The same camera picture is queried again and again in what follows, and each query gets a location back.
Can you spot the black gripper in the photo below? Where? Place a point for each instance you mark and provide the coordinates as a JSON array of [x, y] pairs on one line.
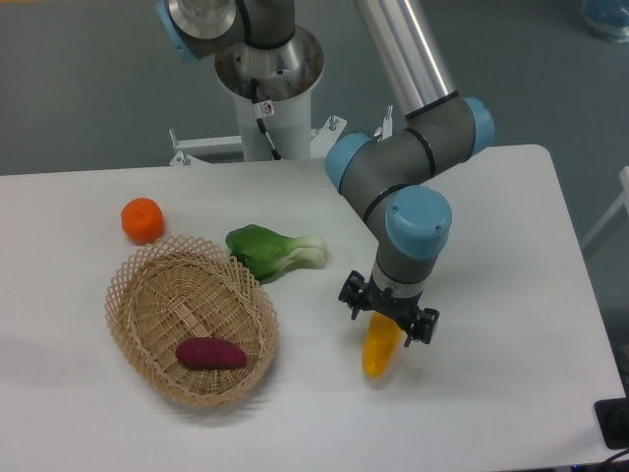
[[419, 324]]

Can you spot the yellow mango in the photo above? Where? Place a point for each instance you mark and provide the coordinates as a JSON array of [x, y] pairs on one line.
[[381, 341]]

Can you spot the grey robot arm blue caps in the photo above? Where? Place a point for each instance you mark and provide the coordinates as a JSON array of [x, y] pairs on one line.
[[270, 66]]

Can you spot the green bok choy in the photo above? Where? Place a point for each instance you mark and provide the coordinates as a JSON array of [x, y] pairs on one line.
[[267, 254]]

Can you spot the purple sweet potato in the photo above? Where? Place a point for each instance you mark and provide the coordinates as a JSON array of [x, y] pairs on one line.
[[209, 353]]

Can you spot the woven wicker basket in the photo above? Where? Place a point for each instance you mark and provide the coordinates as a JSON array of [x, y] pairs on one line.
[[184, 287]]

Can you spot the black device at table edge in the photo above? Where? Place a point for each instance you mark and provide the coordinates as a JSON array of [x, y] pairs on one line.
[[612, 416]]

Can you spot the orange persimmon fruit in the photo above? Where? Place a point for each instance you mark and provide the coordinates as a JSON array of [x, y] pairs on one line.
[[142, 220]]

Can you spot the blue object top right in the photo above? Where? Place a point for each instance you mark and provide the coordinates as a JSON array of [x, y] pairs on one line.
[[607, 18]]

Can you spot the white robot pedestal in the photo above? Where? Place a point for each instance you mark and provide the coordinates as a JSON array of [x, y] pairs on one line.
[[268, 130]]

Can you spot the white frame at right edge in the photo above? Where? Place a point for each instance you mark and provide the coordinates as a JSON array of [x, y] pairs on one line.
[[609, 221]]

